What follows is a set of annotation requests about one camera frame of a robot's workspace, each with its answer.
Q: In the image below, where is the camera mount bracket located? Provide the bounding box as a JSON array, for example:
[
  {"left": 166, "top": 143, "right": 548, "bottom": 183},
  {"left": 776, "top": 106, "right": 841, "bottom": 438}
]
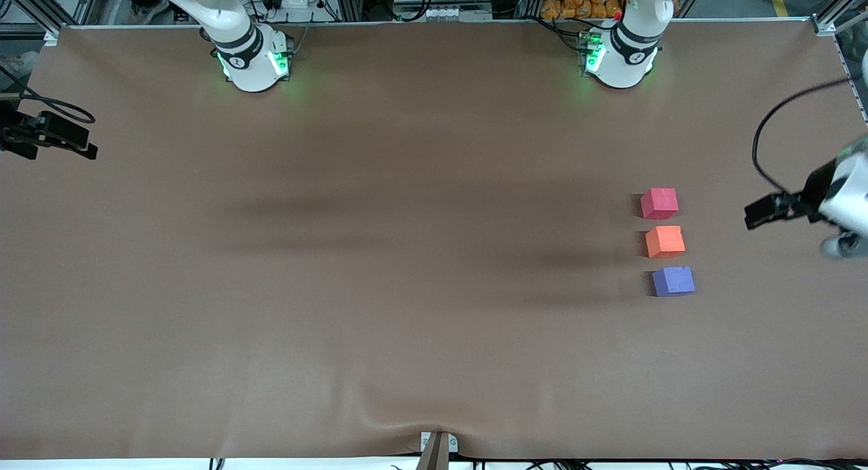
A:
[{"left": 415, "top": 431, "right": 459, "bottom": 470}]

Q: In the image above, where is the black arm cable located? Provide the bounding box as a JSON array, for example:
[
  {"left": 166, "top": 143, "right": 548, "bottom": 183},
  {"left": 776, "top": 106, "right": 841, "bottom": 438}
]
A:
[
  {"left": 0, "top": 66, "right": 96, "bottom": 125},
  {"left": 753, "top": 79, "right": 852, "bottom": 196}
]

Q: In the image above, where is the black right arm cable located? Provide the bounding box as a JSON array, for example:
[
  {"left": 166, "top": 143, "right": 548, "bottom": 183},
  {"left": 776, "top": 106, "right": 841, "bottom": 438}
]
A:
[{"left": 0, "top": 66, "right": 96, "bottom": 125}]

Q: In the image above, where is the aluminium frame strut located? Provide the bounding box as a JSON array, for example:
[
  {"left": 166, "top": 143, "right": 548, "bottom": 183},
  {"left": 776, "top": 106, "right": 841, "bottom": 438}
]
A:
[
  {"left": 810, "top": 0, "right": 868, "bottom": 37},
  {"left": 0, "top": 0, "right": 92, "bottom": 47}
]

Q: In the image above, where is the orange foam block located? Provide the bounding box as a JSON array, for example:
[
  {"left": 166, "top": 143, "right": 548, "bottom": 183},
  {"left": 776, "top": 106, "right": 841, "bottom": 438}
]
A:
[{"left": 645, "top": 226, "right": 686, "bottom": 260}]

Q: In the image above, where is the red foam block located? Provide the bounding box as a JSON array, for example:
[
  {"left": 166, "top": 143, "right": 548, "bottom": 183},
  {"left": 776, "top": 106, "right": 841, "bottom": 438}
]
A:
[{"left": 640, "top": 188, "right": 679, "bottom": 220}]

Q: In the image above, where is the purple foam block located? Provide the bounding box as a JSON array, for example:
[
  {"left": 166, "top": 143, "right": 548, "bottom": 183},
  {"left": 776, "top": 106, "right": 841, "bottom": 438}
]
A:
[{"left": 652, "top": 266, "right": 696, "bottom": 298}]

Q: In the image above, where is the pile of orange items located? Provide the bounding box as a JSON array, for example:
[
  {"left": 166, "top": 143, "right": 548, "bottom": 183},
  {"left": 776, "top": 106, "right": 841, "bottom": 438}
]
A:
[{"left": 540, "top": 0, "right": 625, "bottom": 20}]

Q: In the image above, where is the white terminal block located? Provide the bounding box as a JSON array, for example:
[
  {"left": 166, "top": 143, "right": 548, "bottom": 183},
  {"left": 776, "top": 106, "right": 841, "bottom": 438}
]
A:
[{"left": 424, "top": 5, "right": 477, "bottom": 22}]

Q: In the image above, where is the brown table mat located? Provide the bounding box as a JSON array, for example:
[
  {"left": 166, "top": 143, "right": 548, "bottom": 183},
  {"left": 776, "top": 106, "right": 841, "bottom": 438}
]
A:
[{"left": 0, "top": 19, "right": 868, "bottom": 461}]

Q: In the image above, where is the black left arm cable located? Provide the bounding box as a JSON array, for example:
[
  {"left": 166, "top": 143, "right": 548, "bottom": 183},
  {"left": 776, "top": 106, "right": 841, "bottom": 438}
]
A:
[{"left": 753, "top": 79, "right": 852, "bottom": 196}]

